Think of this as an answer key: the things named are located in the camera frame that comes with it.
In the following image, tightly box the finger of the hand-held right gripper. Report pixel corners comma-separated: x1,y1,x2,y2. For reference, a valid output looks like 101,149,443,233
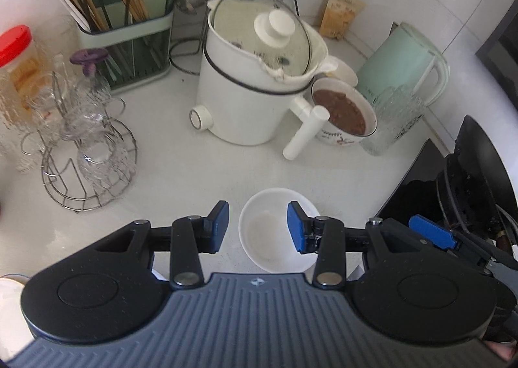
408,215,518,296

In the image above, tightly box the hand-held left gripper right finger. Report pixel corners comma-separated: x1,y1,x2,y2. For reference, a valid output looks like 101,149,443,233
287,201,422,290

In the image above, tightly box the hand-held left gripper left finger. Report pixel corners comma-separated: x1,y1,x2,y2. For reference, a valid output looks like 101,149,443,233
95,201,230,291

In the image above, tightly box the small white ceramic bowl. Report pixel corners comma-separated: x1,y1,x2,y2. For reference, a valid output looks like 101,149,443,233
238,187,321,274

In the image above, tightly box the black cooktop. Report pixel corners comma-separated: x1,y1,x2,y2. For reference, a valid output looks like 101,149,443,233
374,139,450,227

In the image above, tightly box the black wok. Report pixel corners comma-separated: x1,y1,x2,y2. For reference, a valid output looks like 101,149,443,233
444,114,518,240

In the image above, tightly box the small pot with brown food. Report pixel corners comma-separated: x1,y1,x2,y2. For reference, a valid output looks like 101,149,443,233
310,76,379,147

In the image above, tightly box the textured clear glass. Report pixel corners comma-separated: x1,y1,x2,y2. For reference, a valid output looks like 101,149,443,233
360,85,428,157

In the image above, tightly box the white electric cooking pot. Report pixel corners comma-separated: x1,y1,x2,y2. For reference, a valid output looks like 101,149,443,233
189,0,339,161

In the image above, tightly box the group of clear glass cups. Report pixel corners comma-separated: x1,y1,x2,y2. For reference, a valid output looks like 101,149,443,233
18,68,127,193

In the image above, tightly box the white saucer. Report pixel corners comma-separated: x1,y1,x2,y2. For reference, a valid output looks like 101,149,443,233
333,55,359,87

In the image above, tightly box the pale green electric kettle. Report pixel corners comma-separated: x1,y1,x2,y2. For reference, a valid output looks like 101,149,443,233
355,21,451,110

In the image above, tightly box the green chopstick holder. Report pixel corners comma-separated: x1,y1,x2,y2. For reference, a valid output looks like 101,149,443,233
76,0,174,93

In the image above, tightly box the dark appliance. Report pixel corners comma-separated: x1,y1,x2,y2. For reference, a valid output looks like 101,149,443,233
475,7,518,98

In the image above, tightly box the glass pot lid white knob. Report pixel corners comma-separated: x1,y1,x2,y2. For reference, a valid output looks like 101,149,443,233
211,0,312,80

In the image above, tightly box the purple plastic stopper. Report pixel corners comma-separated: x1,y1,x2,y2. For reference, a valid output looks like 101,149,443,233
69,48,110,78

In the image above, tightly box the yellow paper packet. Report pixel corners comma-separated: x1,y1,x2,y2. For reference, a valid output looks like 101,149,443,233
319,0,366,41

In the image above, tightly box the red lid plastic jar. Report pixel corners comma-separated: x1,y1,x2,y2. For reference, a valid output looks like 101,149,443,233
0,25,46,134

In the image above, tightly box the wire cup rack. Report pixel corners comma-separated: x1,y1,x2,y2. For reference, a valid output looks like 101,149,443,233
19,68,139,213

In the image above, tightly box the black wire stand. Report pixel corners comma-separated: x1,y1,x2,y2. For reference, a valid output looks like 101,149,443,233
167,38,204,76

